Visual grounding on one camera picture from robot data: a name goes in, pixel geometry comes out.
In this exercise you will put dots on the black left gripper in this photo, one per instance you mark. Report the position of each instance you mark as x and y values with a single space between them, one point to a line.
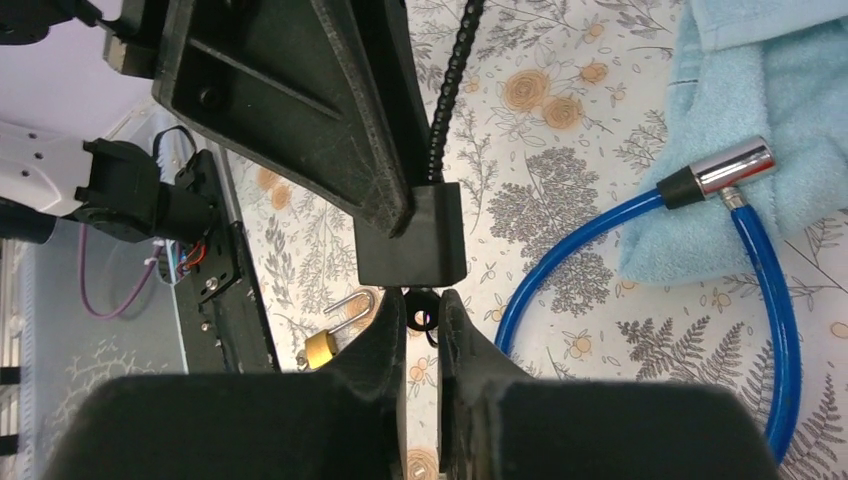
323 93

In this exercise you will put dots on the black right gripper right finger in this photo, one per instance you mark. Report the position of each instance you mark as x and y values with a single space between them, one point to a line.
498 422

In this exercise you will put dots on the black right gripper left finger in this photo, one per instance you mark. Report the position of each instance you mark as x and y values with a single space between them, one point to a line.
342 421

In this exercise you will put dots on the small black cable connector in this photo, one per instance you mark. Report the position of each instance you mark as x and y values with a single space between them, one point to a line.
429 251

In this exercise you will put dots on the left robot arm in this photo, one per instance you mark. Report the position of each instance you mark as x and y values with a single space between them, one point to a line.
114 186

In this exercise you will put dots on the brass padlock with key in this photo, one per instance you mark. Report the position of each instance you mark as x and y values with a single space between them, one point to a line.
320 348

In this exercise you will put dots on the light blue towel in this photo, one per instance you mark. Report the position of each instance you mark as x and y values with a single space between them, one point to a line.
742 69

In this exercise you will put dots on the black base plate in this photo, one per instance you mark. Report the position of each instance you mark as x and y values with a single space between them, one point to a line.
223 321

